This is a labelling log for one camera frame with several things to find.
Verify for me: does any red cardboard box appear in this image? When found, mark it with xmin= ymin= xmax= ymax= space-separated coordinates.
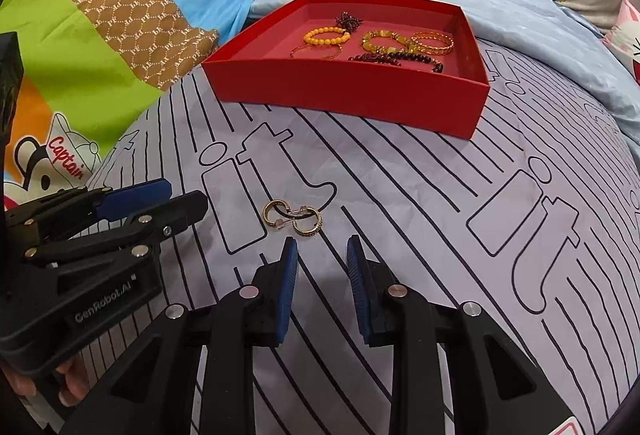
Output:
xmin=201 ymin=0 xmax=492 ymax=140

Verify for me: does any person's left hand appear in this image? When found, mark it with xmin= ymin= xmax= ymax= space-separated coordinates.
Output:
xmin=7 ymin=357 xmax=91 ymax=408

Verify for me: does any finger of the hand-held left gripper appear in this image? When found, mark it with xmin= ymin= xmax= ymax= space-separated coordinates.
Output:
xmin=5 ymin=179 xmax=174 ymax=241
xmin=25 ymin=191 xmax=209 ymax=266

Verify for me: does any dark chain necklace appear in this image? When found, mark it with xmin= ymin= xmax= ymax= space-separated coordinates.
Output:
xmin=335 ymin=12 xmax=362 ymax=33

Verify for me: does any light blue quilt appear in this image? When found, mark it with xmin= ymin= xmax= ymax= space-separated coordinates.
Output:
xmin=247 ymin=0 xmax=640 ymax=146

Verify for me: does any pink cartoon face pillow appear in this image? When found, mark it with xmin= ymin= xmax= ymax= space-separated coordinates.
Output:
xmin=602 ymin=0 xmax=640 ymax=83

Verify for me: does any thin red bangle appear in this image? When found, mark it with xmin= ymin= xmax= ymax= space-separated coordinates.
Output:
xmin=290 ymin=42 xmax=343 ymax=60

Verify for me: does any gold link bracelet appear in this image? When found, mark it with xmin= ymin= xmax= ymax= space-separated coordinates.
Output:
xmin=410 ymin=31 xmax=455 ymax=56

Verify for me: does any dark red bead bracelet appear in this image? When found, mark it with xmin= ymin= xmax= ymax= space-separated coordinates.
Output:
xmin=347 ymin=51 xmax=446 ymax=73

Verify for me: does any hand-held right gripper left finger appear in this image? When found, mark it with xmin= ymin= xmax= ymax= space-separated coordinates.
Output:
xmin=59 ymin=236 xmax=299 ymax=435

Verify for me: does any orange bead bracelet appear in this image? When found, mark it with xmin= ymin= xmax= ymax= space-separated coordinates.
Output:
xmin=301 ymin=27 xmax=352 ymax=48

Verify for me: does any yellow chunky bead bracelet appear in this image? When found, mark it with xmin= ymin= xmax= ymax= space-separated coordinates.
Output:
xmin=361 ymin=30 xmax=416 ymax=58

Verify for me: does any cartoon monkey printed blanket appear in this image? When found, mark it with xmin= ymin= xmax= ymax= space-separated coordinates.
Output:
xmin=0 ymin=0 xmax=281 ymax=216

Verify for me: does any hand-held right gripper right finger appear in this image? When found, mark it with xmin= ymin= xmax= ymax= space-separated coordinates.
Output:
xmin=346 ymin=235 xmax=576 ymax=435

